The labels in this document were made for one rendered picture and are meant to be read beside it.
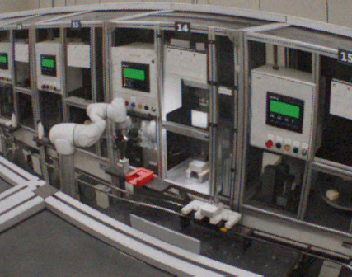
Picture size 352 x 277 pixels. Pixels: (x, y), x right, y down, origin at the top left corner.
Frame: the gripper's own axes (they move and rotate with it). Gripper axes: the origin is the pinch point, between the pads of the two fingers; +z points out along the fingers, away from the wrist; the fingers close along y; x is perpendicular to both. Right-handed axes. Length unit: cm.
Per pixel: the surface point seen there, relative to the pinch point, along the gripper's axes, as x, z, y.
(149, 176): -3.4, 11.6, -22.1
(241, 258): 16, 39, -110
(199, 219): 10, 23, -73
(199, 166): -22, 4, -50
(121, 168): 2.8, 9.5, -1.4
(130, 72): -7, -59, -6
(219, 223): 6, 23, -86
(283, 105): -7, -58, -118
